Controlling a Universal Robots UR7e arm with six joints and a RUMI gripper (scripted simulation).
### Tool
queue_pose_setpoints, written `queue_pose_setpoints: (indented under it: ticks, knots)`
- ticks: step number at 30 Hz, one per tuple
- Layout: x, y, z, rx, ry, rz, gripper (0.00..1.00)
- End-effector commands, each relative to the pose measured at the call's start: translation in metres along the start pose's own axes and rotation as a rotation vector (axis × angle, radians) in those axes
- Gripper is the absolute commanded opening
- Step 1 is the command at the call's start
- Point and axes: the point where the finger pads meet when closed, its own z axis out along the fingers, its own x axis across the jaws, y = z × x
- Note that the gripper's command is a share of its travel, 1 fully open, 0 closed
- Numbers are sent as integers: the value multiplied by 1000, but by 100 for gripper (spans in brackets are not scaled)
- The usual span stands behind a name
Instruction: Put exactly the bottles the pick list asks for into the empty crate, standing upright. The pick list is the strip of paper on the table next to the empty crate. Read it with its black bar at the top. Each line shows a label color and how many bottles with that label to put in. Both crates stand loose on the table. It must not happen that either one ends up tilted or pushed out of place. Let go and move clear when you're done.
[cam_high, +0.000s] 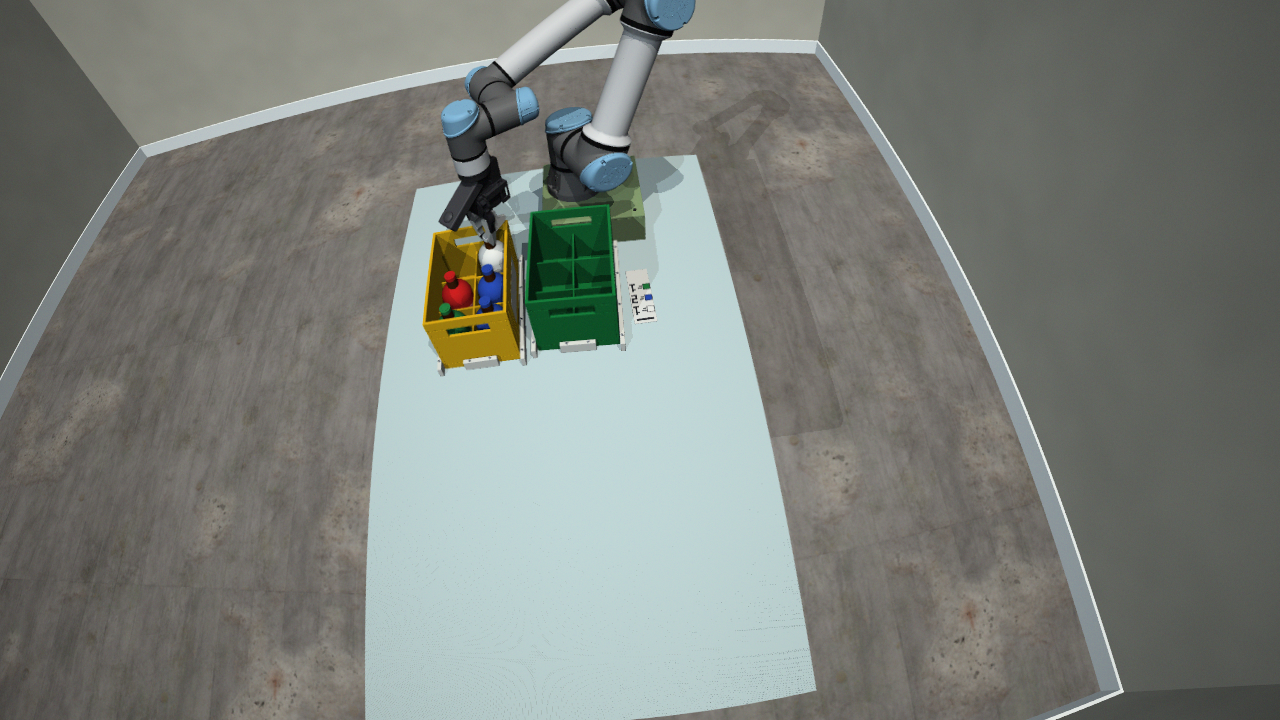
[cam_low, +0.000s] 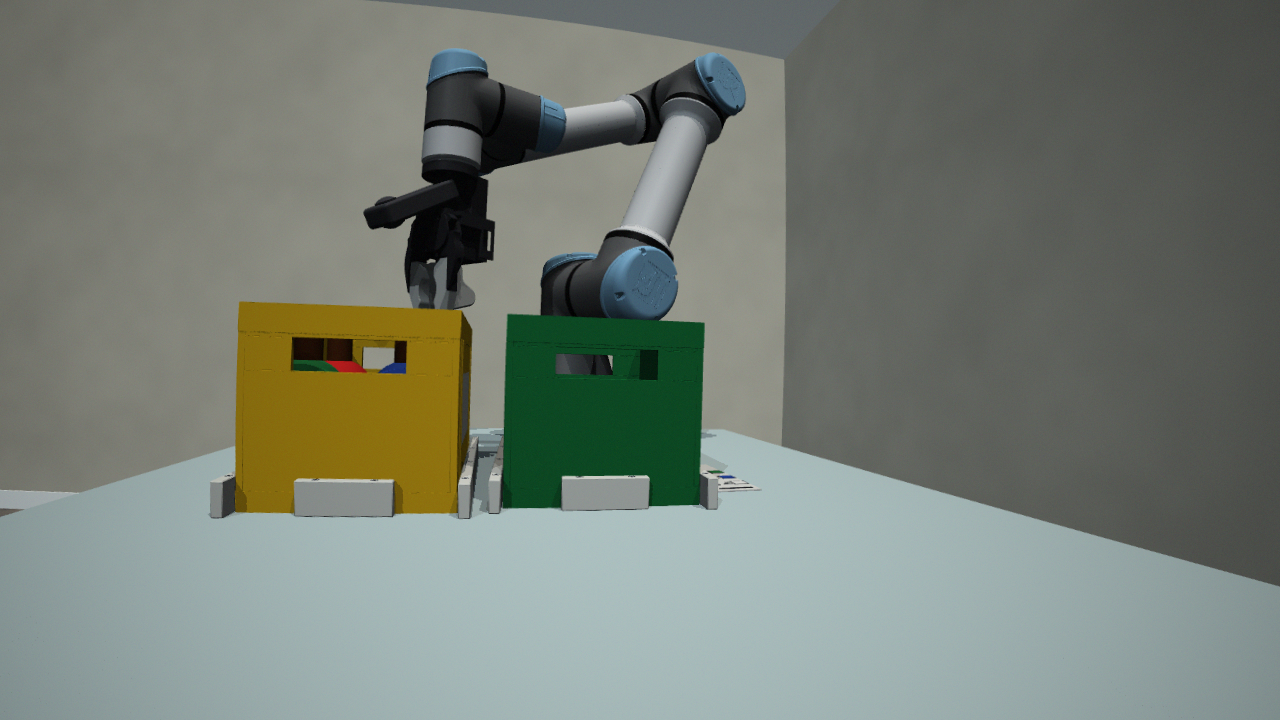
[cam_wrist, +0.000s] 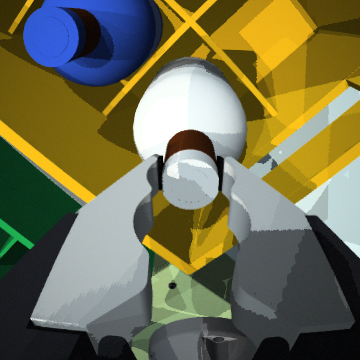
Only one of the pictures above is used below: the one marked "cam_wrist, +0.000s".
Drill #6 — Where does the yellow crate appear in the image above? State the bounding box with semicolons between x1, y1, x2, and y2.
0;0;360;275

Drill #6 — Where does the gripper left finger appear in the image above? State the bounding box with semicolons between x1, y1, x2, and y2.
0;154;163;360

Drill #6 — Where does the white bottle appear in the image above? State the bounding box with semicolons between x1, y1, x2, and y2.
133;57;247;210

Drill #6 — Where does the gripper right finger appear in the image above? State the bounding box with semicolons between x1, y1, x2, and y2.
216;154;360;360

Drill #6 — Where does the dark green crate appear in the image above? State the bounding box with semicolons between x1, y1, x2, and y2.
0;135;87;280

